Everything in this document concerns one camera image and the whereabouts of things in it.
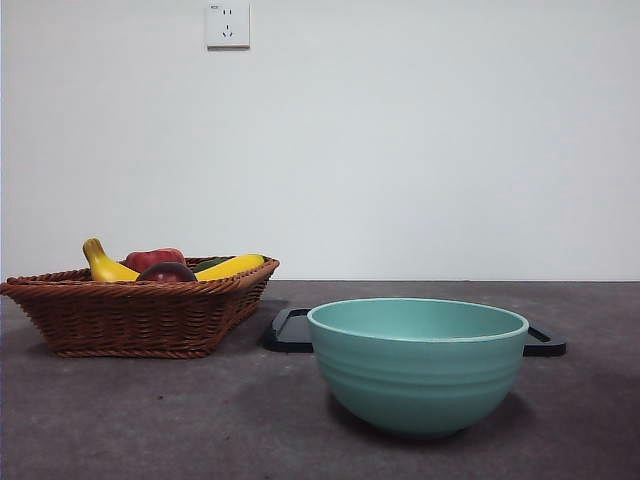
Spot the dark red plum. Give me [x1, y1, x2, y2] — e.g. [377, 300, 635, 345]
[134, 260, 198, 284]

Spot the teal ribbed bowl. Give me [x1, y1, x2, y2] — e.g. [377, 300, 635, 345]
[306, 297, 531, 441]

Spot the black rectangular tray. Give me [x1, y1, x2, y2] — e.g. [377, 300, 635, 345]
[263, 306, 568, 357]

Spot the red apple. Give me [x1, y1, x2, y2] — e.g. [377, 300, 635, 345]
[123, 247, 187, 274]

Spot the brown wicker basket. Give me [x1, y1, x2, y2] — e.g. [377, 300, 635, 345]
[0, 255, 280, 359]

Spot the yellow banana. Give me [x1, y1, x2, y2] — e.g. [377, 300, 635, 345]
[81, 237, 266, 283]

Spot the white wall socket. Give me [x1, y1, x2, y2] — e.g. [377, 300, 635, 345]
[205, 1, 251, 51]

